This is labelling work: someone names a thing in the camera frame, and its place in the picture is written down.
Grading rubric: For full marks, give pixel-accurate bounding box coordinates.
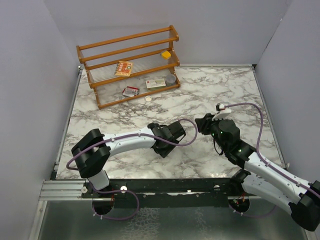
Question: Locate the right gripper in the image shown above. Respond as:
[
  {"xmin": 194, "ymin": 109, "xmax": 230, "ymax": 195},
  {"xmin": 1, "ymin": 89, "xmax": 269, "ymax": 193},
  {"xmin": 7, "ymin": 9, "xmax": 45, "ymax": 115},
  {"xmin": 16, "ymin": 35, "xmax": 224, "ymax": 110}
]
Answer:
[{"xmin": 196, "ymin": 112, "xmax": 228, "ymax": 151}]

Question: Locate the white bottle cap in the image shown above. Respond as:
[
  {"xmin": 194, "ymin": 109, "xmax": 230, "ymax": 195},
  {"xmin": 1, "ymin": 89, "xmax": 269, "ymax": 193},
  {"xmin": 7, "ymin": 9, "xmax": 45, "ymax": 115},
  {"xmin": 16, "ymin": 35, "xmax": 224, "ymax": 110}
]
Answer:
[{"xmin": 145, "ymin": 96, "xmax": 152, "ymax": 102}]

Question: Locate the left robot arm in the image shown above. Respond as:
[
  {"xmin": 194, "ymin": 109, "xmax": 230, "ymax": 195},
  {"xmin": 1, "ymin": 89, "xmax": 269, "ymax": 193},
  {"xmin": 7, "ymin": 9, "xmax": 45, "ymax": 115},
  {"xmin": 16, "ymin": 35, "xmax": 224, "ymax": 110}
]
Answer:
[{"xmin": 71, "ymin": 121, "xmax": 186, "ymax": 198}]

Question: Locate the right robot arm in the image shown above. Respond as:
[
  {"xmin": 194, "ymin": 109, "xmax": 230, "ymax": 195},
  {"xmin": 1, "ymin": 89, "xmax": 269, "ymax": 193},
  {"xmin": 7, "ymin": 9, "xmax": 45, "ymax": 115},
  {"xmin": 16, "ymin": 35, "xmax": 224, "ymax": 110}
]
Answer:
[{"xmin": 195, "ymin": 113, "xmax": 320, "ymax": 232}]

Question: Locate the green white medicine box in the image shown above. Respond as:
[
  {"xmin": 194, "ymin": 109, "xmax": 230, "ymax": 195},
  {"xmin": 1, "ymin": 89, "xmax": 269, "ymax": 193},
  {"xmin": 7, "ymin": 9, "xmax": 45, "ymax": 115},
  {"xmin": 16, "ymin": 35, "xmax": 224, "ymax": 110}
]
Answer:
[{"xmin": 145, "ymin": 78, "xmax": 167, "ymax": 91}]

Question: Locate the clear round plastic jar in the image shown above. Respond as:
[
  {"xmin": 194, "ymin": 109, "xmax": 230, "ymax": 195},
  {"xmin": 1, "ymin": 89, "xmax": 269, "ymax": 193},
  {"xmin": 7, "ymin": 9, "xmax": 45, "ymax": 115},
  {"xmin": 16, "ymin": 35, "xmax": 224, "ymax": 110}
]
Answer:
[{"xmin": 165, "ymin": 74, "xmax": 176, "ymax": 86}]

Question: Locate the red white medicine box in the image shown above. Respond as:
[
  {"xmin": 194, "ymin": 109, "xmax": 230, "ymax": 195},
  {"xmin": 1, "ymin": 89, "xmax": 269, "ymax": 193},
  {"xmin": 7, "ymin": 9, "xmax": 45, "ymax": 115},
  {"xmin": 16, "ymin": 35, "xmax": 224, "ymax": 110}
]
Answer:
[{"xmin": 122, "ymin": 86, "xmax": 140, "ymax": 97}]

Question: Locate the yellow lidded small jar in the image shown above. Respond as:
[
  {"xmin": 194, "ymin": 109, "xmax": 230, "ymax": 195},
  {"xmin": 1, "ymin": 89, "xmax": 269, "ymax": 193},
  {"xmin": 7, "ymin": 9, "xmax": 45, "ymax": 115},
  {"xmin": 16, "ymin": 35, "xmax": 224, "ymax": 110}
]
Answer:
[{"xmin": 160, "ymin": 50, "xmax": 172, "ymax": 60}]

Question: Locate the wooden three-tier shelf rack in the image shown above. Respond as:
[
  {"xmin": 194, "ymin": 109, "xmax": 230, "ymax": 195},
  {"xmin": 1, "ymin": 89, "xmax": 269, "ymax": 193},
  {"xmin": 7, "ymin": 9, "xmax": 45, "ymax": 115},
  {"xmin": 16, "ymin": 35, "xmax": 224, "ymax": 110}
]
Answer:
[{"xmin": 76, "ymin": 25, "xmax": 181, "ymax": 109}]

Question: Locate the orange spiral notebook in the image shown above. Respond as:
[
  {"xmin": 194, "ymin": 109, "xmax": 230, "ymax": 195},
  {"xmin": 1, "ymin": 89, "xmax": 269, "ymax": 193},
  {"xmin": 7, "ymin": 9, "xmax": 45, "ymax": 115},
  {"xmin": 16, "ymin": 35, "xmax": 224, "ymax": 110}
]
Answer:
[{"xmin": 114, "ymin": 61, "xmax": 134, "ymax": 77}]

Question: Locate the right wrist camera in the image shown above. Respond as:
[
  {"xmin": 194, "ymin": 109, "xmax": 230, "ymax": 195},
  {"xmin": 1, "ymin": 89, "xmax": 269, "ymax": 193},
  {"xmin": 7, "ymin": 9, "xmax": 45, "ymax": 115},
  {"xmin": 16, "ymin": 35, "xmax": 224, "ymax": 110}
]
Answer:
[{"xmin": 213, "ymin": 102, "xmax": 232, "ymax": 120}]

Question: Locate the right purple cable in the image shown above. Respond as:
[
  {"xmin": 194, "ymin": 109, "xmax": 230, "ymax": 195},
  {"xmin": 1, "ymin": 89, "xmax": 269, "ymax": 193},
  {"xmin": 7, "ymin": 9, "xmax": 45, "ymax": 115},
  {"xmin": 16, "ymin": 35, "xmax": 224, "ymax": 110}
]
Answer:
[{"xmin": 224, "ymin": 102, "xmax": 320, "ymax": 218}]

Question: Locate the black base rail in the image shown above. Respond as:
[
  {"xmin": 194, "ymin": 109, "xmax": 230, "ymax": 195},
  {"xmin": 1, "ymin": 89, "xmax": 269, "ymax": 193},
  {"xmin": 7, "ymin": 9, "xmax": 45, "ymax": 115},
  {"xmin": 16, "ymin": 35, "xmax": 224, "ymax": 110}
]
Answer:
[{"xmin": 81, "ymin": 178, "xmax": 245, "ymax": 209}]

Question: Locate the aluminium frame rail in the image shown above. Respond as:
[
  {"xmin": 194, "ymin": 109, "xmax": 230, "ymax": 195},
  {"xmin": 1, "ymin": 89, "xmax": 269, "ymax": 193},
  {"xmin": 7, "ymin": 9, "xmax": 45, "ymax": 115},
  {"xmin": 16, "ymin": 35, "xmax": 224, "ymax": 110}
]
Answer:
[{"xmin": 39, "ymin": 180, "xmax": 85, "ymax": 201}]

